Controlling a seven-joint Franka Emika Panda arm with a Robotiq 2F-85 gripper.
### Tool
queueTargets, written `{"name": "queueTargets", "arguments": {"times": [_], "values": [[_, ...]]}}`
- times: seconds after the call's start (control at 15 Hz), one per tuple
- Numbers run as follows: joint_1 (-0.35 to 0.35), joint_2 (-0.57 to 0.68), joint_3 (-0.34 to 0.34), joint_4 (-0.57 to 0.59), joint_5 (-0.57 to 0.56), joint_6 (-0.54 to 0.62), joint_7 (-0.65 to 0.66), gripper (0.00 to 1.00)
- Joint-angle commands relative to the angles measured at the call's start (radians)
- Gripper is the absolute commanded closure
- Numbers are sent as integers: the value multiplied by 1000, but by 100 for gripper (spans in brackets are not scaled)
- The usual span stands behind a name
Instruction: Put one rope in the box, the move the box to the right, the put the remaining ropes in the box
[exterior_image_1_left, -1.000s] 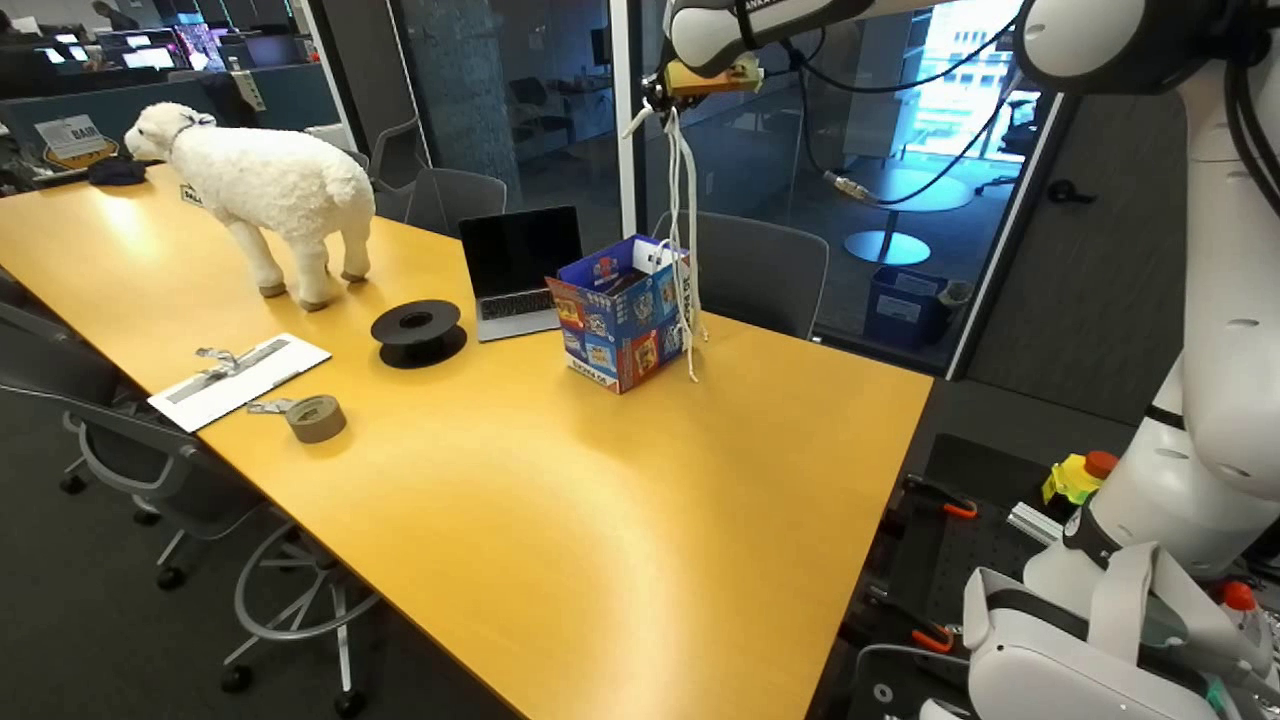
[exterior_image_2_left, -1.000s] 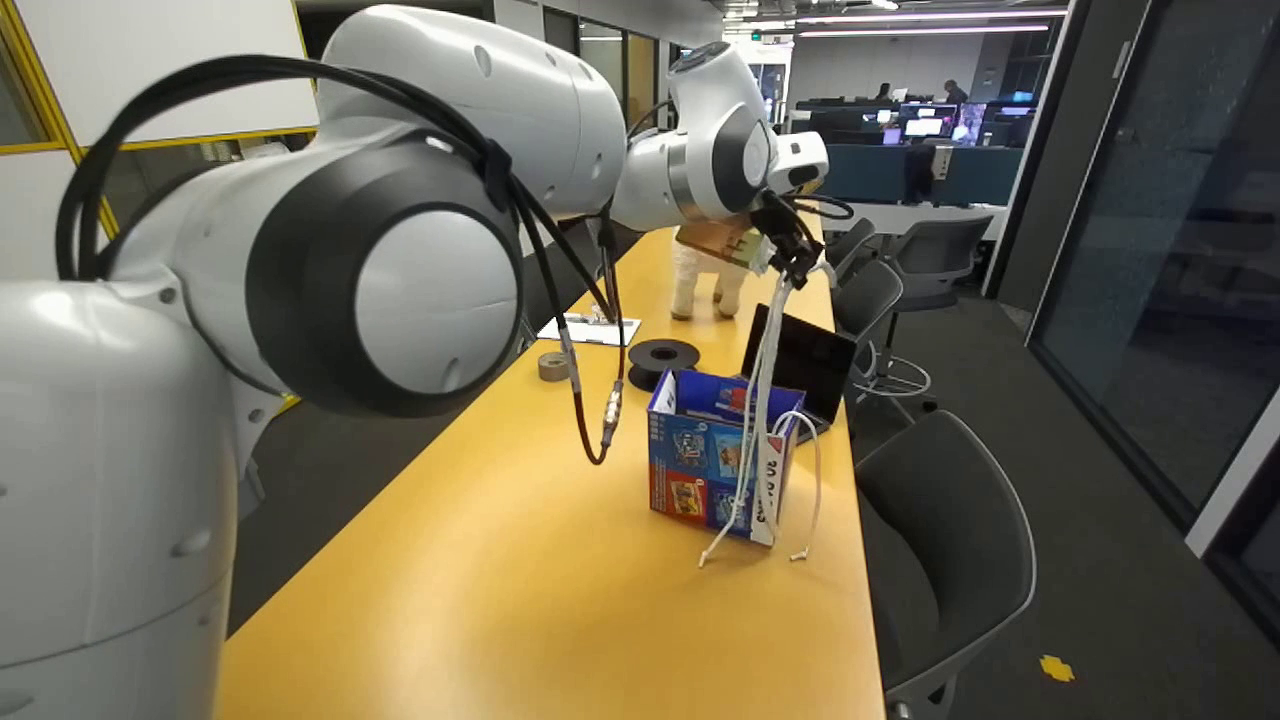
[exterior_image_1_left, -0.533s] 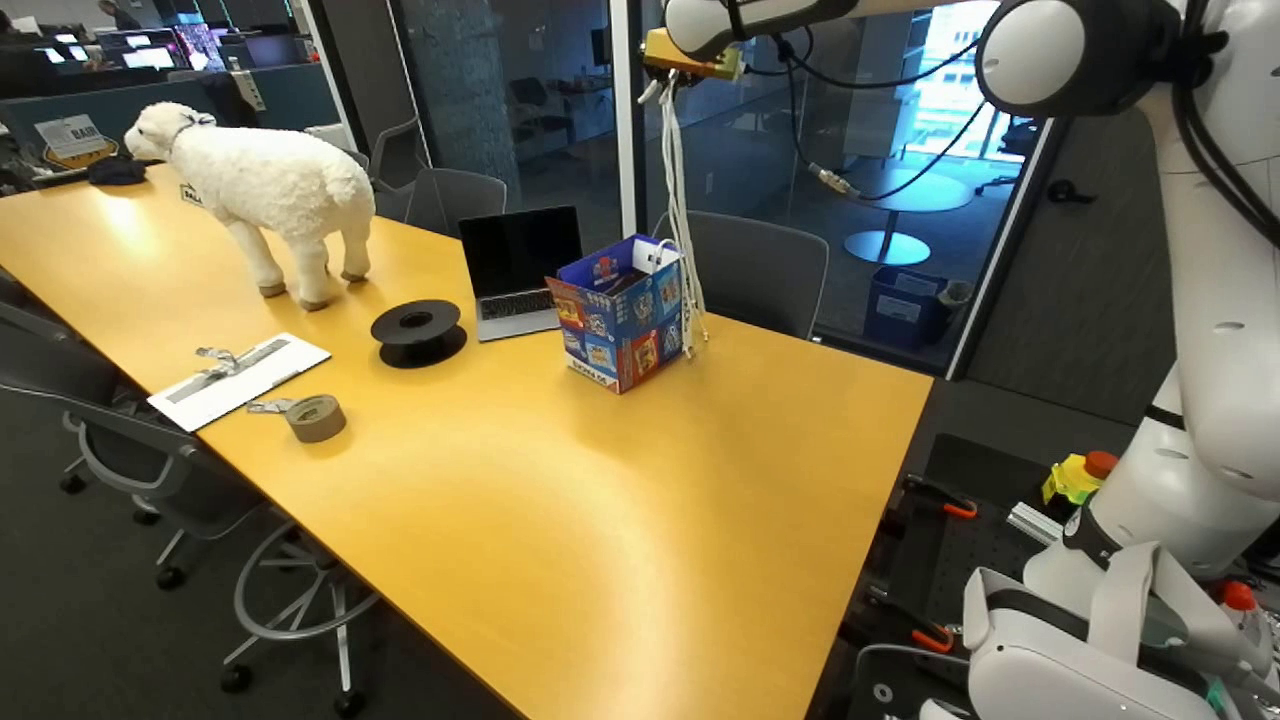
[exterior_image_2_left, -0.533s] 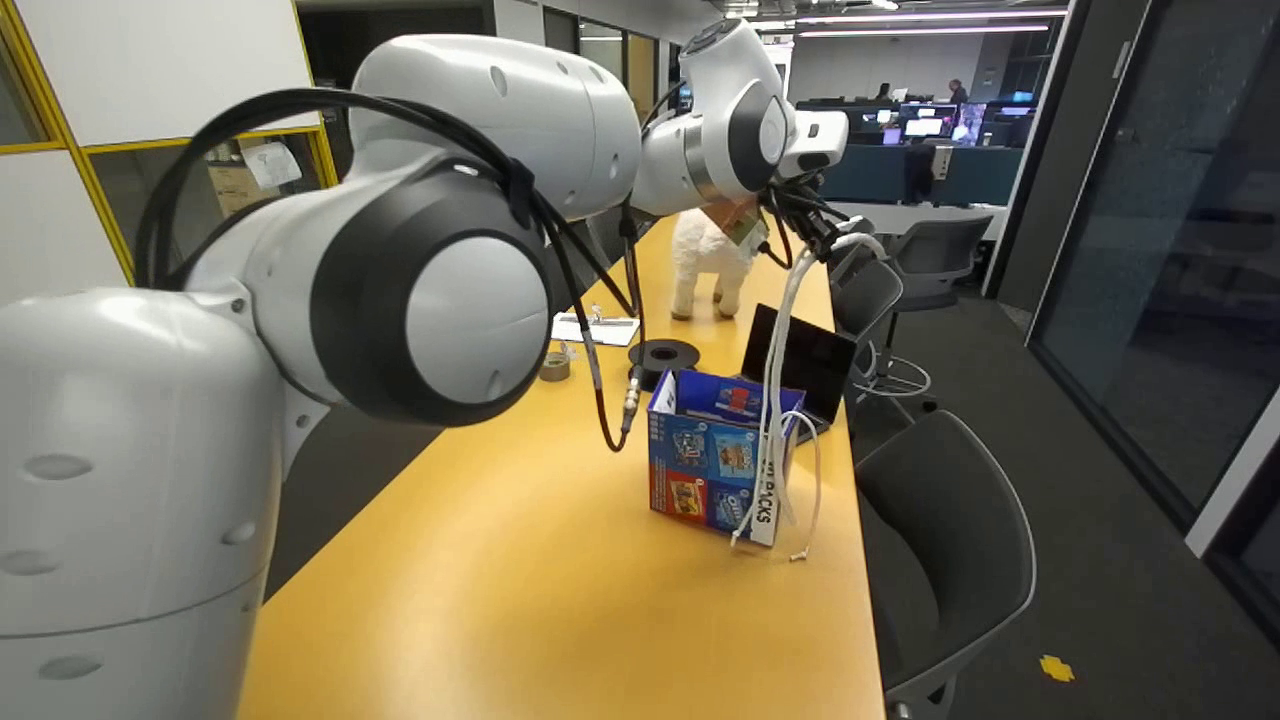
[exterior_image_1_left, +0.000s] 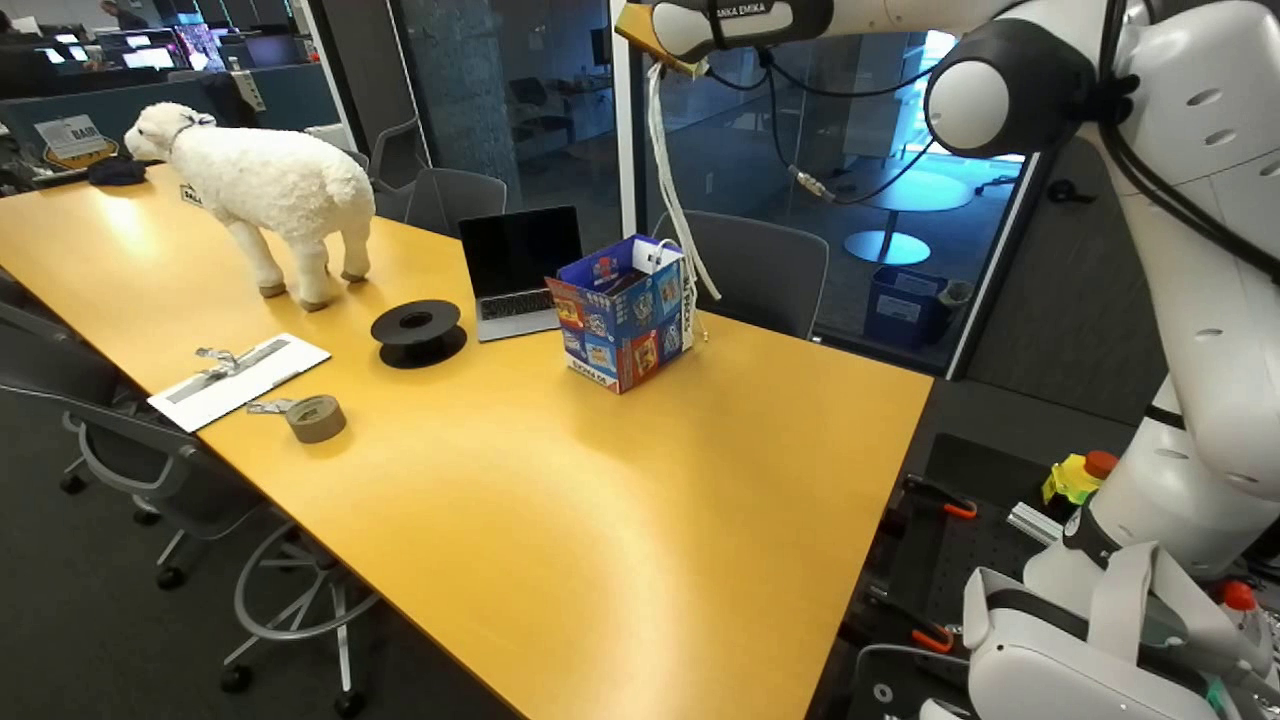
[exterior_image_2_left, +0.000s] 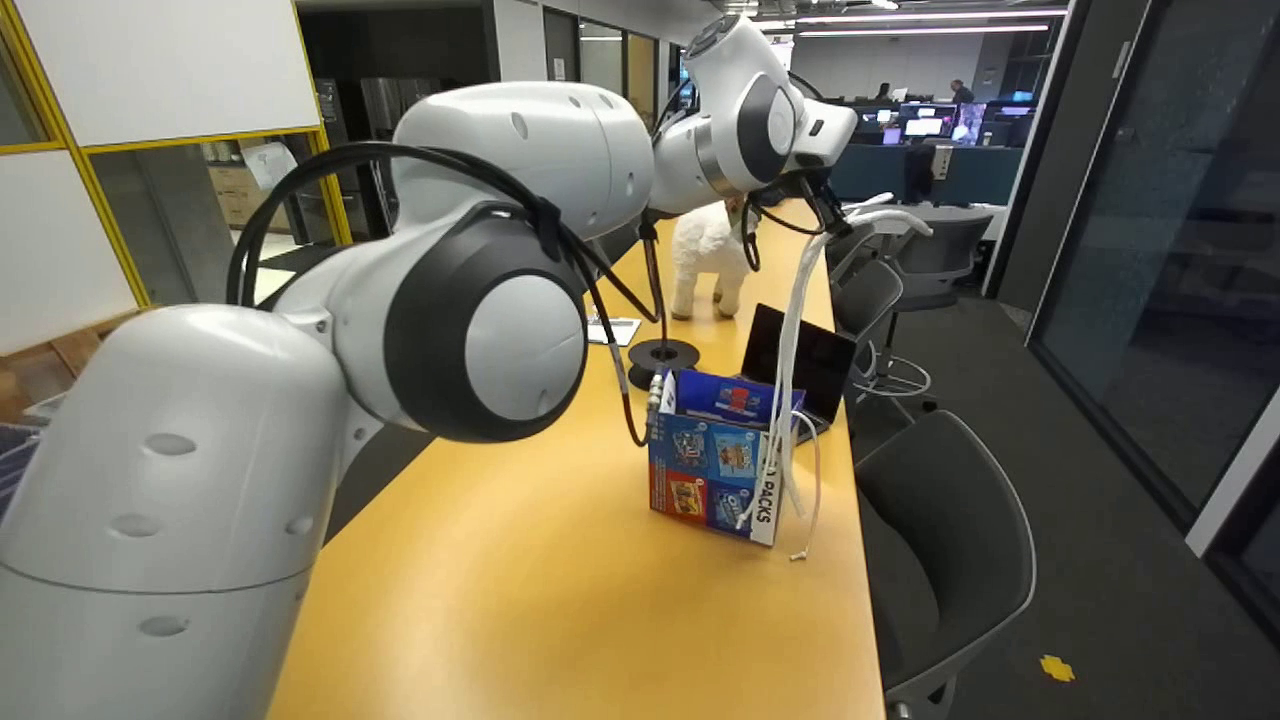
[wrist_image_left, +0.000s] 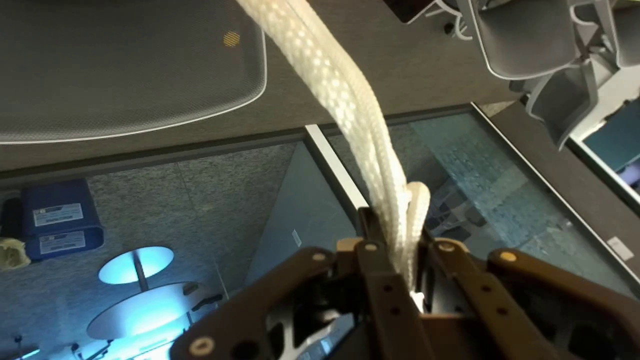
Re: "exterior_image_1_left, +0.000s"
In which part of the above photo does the wide white rope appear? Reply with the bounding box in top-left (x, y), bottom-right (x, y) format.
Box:
top-left (646, 60), bottom-right (728, 310)

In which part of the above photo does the white desk sign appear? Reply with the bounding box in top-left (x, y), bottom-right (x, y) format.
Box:
top-left (33, 112), bottom-right (117, 174)

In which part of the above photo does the blue bin behind glass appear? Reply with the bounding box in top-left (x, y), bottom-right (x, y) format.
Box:
top-left (866, 272), bottom-right (976, 351)

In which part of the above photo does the grey open laptop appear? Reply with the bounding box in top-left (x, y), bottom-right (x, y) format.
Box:
top-left (457, 202), bottom-right (593, 349)

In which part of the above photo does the yellow and red toy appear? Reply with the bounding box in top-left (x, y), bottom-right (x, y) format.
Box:
top-left (1041, 449), bottom-right (1122, 511)

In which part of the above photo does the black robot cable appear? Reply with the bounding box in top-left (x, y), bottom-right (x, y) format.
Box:
top-left (705, 0), bottom-right (1280, 293)

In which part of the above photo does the dark blue office divider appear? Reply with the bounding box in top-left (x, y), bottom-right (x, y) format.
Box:
top-left (0, 56), bottom-right (345, 145)

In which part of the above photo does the black equipment cart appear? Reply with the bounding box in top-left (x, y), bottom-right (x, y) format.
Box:
top-left (815, 425), bottom-right (1112, 720)

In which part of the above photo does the small black pouch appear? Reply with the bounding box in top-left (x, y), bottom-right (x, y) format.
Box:
top-left (84, 153), bottom-right (152, 188)

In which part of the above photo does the small red cap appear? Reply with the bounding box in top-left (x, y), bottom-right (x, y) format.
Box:
top-left (1215, 577), bottom-right (1264, 622)

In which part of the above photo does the round pedestal table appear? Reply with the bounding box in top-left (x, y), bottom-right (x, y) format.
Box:
top-left (840, 157), bottom-right (993, 272)

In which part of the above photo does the dark grey office chair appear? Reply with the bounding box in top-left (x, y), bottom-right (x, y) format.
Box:
top-left (217, 515), bottom-right (394, 715)
top-left (406, 164), bottom-right (513, 242)
top-left (676, 204), bottom-right (834, 345)
top-left (0, 272), bottom-right (132, 403)
top-left (368, 118), bottom-right (434, 193)
top-left (0, 377), bottom-right (283, 595)

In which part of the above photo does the orange handled clamp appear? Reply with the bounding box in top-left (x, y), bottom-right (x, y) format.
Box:
top-left (913, 622), bottom-right (965, 660)
top-left (906, 476), bottom-right (985, 530)

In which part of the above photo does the blue snack carton box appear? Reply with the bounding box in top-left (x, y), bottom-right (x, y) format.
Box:
top-left (545, 238), bottom-right (702, 396)

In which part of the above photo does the black tape roll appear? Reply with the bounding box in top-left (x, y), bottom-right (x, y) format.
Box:
top-left (368, 298), bottom-right (472, 372)

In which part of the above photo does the white VR headset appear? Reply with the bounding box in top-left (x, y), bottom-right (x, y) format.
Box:
top-left (957, 536), bottom-right (1280, 720)

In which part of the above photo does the white toy sheep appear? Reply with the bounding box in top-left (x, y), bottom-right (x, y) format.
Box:
top-left (120, 100), bottom-right (379, 318)

